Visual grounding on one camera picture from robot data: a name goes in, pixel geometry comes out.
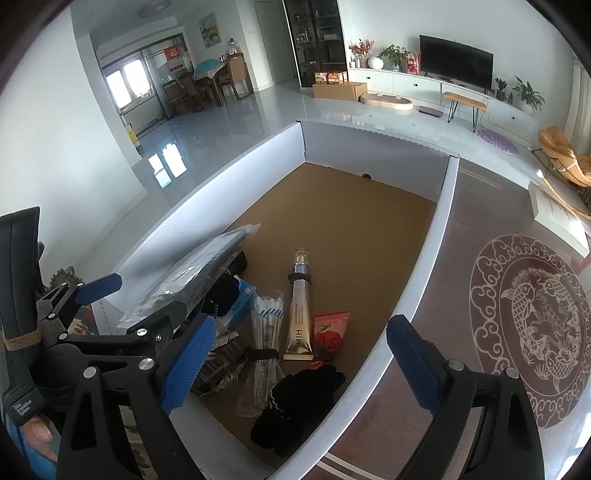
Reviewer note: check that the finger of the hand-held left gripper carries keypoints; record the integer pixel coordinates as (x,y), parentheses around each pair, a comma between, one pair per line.
(152,327)
(99,282)

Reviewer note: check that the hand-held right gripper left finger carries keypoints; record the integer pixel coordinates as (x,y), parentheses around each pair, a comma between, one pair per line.
(189,364)

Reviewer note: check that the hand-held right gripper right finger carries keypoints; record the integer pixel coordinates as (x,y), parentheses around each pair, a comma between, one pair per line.
(411,364)

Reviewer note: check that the clear plastic blister package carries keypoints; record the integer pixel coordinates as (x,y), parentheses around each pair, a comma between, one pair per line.
(198,267)

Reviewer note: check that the clear bag of chopsticks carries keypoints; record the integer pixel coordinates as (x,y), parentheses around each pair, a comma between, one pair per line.
(265,332)

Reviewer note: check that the red snack packets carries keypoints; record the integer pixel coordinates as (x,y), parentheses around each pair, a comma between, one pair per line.
(332,327)

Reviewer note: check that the black knitted gloves white print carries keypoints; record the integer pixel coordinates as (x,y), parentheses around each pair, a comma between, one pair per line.
(295,410)

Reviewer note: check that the gold cosmetic tube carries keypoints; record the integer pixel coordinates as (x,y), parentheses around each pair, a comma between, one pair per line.
(300,323)

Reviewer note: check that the large white cardboard box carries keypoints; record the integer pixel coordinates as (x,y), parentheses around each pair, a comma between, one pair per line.
(207,198)

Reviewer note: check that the person's left hand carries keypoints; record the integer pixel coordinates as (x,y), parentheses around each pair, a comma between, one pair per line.
(41,431)

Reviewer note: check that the flat white cardboard box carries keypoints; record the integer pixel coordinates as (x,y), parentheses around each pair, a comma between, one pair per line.
(554,217)

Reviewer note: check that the wooden dining chair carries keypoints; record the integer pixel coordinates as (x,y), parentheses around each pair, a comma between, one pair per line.
(238,69)
(178,92)

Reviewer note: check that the red door sign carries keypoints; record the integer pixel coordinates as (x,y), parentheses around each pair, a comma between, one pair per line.
(173,55)

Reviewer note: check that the dining table blue cloth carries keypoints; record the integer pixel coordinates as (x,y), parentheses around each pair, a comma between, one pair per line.
(207,69)

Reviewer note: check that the purple floor mat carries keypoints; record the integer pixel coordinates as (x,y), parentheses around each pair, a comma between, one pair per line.
(496,141)

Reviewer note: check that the dark flat tray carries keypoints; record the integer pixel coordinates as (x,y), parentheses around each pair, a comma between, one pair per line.
(430,111)

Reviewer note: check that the oval wooden board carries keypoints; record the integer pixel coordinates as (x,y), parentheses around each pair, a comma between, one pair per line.
(385,102)

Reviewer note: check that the orange lounge chair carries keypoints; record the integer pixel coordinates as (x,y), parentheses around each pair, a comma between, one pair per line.
(558,143)

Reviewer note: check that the wooden bench hairpin legs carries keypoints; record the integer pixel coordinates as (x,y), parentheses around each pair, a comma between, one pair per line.
(464,102)

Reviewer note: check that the clear water bottle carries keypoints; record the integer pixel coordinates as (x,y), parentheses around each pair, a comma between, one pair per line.
(233,47)

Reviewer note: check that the ceiling lamp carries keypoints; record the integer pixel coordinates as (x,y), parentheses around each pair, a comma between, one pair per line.
(154,7)

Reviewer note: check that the brown cardboard box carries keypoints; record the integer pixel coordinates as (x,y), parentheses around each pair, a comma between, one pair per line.
(339,92)

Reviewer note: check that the white tv cabinet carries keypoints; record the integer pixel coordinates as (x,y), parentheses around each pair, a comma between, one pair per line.
(401,83)

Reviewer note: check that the small potted plant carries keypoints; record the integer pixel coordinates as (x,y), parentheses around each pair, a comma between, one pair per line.
(501,87)

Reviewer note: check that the large potted plant white pot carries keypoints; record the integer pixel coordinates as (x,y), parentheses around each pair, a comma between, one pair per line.
(528,94)

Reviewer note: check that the red snack boxes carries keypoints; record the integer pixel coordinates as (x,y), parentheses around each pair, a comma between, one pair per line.
(330,76)

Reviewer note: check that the red white gift bag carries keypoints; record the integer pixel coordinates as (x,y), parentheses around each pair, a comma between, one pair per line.
(413,63)

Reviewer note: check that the white round vase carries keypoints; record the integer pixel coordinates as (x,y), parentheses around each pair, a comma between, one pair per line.
(376,63)

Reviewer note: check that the black television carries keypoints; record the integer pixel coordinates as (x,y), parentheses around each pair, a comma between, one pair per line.
(455,60)

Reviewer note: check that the green leafy potted plant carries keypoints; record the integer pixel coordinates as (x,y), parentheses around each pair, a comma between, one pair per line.
(393,55)

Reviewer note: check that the white curtain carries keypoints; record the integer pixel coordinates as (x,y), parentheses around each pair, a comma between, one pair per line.
(579,101)

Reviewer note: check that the red flower arrangement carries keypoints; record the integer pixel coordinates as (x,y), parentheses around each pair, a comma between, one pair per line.
(361,50)

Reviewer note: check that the dark glass display cabinet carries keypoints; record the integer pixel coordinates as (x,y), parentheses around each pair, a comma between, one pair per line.
(318,37)

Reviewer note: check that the wall painting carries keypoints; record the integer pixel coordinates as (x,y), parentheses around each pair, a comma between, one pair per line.
(208,30)

